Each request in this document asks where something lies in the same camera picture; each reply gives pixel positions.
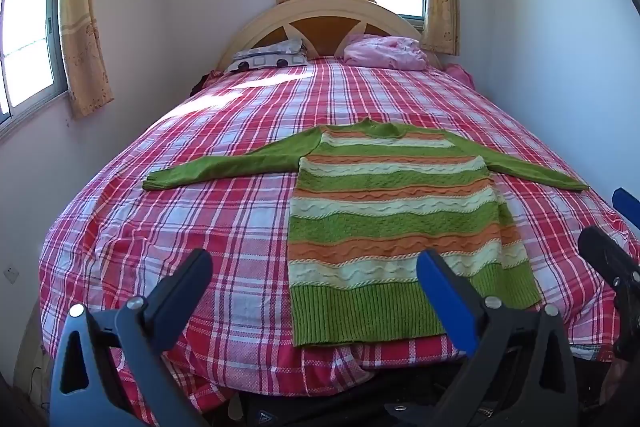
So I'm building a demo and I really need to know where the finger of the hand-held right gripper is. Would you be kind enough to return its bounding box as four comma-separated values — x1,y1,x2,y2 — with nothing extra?
612,187,640,230
577,226,640,308

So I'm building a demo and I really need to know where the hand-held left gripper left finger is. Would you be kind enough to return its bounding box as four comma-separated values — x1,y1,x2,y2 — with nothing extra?
48,248,216,427

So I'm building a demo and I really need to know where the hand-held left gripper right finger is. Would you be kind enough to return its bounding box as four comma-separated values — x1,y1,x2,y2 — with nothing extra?
416,248,593,427

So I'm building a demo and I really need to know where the green orange striped knit sweater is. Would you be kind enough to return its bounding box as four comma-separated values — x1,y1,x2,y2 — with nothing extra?
142,118,590,349

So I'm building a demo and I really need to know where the red plaid bed sheet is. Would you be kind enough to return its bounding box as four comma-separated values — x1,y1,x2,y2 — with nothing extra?
39,57,640,413

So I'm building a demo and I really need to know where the dark object beside bed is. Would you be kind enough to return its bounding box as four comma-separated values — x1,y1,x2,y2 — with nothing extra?
190,72,221,96

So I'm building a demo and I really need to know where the pink cloth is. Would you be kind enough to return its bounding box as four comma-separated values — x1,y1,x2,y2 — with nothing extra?
444,63,476,88

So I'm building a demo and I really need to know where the grey white patterned pillow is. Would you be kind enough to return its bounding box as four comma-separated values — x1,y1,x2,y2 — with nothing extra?
223,38,309,74

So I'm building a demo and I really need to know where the pink pillow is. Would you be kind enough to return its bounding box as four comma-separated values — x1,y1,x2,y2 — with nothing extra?
343,34,430,72

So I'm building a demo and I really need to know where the yellow side window curtain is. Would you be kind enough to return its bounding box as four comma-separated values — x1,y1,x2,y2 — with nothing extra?
60,0,115,118

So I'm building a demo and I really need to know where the side window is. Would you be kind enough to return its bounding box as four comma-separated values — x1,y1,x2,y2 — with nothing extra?
0,0,71,128

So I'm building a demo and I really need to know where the cream wooden headboard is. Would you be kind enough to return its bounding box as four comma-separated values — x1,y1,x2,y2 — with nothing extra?
216,0,443,72

